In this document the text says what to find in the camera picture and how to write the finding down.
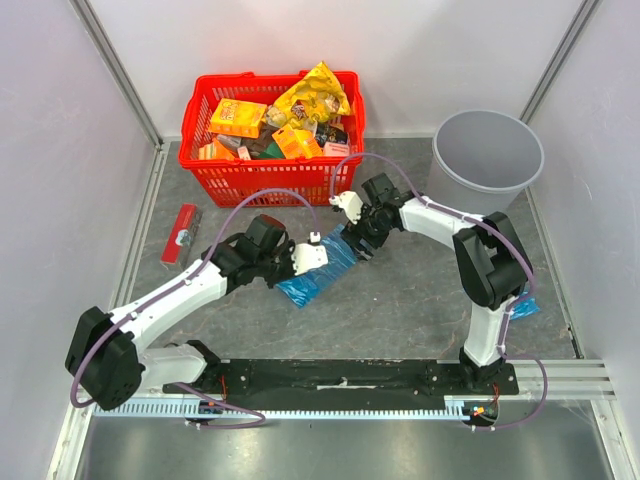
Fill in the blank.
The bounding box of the torn blue trash bag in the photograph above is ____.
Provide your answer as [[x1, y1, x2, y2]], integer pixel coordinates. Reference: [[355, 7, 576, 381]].
[[276, 224, 357, 308]]

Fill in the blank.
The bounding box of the long red box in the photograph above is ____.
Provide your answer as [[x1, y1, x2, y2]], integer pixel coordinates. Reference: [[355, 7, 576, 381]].
[[160, 203, 202, 270]]

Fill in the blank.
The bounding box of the blue trash bag roll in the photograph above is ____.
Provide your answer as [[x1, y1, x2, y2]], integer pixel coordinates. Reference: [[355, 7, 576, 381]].
[[510, 297, 540, 320]]

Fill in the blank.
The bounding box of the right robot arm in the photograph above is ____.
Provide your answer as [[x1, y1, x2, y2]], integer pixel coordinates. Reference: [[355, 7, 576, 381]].
[[330, 174, 533, 394]]

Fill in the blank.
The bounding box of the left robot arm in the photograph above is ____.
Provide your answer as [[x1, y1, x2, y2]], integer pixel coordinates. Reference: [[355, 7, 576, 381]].
[[65, 214, 297, 410]]

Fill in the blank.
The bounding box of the grey plastic trash bin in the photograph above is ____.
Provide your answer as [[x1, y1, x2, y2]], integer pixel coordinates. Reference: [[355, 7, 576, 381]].
[[426, 110, 545, 215]]

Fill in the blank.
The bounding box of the red plastic shopping basket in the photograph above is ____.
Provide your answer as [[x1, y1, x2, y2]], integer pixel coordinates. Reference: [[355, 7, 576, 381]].
[[178, 70, 362, 208]]

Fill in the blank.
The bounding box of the green packet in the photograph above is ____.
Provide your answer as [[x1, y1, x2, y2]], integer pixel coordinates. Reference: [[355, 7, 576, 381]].
[[257, 142, 285, 159]]

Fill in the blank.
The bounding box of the small orange carton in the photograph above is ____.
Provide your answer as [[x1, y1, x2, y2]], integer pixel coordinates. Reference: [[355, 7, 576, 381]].
[[272, 125, 323, 159]]

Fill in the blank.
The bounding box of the orange striped packet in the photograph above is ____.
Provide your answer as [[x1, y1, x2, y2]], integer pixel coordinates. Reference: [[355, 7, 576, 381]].
[[198, 137, 236, 161]]

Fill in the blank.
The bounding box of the yellow chips bag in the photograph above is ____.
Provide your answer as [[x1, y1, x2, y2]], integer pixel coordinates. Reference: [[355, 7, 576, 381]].
[[265, 61, 351, 129]]

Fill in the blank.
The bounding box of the orange snack box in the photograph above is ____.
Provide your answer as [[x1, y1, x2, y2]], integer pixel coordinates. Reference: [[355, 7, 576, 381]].
[[208, 98, 267, 139]]

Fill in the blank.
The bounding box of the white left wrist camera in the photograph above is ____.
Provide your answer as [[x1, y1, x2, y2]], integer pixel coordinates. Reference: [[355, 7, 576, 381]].
[[291, 232, 329, 276]]

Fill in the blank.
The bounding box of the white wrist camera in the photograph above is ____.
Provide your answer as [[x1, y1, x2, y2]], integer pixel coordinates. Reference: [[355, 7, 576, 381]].
[[329, 191, 364, 225], [291, 232, 329, 276]]

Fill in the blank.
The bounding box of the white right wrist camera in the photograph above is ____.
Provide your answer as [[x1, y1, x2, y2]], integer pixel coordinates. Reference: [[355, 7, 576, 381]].
[[329, 191, 364, 225]]

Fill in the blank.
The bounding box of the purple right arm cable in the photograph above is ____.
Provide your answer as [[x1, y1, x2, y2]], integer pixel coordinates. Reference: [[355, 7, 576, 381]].
[[329, 152, 550, 432]]

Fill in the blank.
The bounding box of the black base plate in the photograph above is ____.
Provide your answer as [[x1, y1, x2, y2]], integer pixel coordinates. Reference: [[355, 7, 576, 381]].
[[190, 359, 519, 410]]

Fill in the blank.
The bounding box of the grey slotted cable duct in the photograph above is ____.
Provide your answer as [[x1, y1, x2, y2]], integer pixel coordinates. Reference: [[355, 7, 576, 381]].
[[93, 396, 498, 421]]

